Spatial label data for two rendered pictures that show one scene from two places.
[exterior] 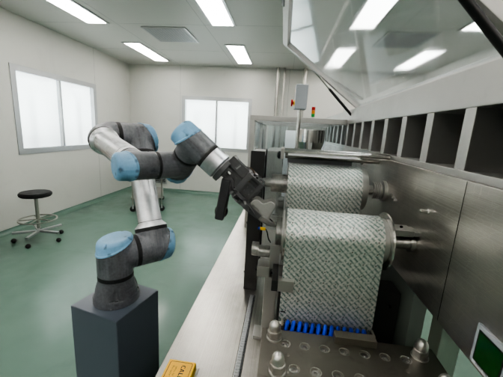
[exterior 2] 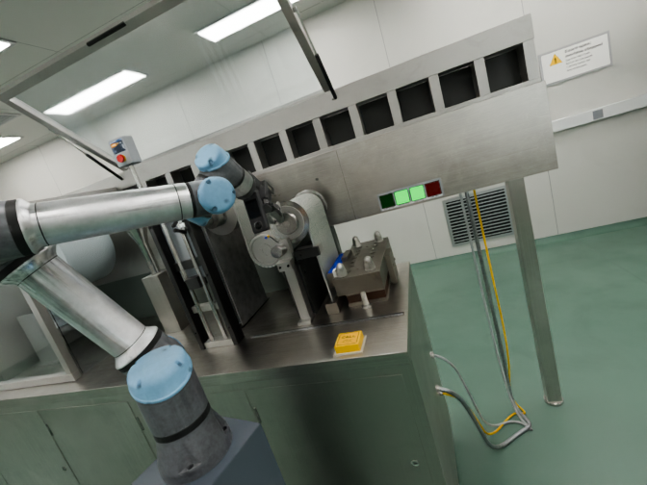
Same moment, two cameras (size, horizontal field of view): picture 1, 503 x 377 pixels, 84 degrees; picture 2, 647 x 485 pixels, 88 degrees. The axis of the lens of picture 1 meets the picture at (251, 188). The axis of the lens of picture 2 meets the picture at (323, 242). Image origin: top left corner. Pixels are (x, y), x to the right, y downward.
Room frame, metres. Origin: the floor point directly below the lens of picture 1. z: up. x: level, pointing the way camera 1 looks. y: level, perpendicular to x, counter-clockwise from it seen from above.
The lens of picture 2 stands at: (0.37, 0.99, 1.39)
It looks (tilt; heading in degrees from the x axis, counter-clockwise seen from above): 12 degrees down; 283
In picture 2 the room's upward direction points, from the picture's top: 18 degrees counter-clockwise
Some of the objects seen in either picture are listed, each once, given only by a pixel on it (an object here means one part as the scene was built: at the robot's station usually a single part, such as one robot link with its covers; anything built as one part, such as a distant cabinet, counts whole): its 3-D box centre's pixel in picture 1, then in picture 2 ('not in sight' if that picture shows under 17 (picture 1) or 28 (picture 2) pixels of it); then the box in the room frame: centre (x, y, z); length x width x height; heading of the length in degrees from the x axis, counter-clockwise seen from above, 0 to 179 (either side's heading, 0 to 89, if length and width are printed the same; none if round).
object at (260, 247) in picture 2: not in sight; (277, 240); (0.81, -0.23, 1.17); 0.26 x 0.12 x 0.12; 84
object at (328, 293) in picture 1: (327, 295); (324, 245); (0.64, -0.21, 1.11); 0.23 x 0.01 x 0.18; 84
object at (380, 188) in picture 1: (373, 190); not in sight; (0.93, -0.41, 1.33); 0.07 x 0.07 x 0.07; 84
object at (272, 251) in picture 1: (265, 289); (293, 282); (0.75, -0.06, 1.05); 0.06 x 0.05 x 0.31; 84
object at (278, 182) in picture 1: (279, 182); (214, 217); (0.96, -0.10, 1.33); 0.06 x 0.06 x 0.06; 84
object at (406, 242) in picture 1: (398, 241); not in sight; (0.68, -0.39, 1.25); 0.07 x 0.04 x 0.04; 84
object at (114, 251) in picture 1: (117, 253); (167, 386); (0.90, 0.45, 1.07); 0.13 x 0.12 x 0.14; 131
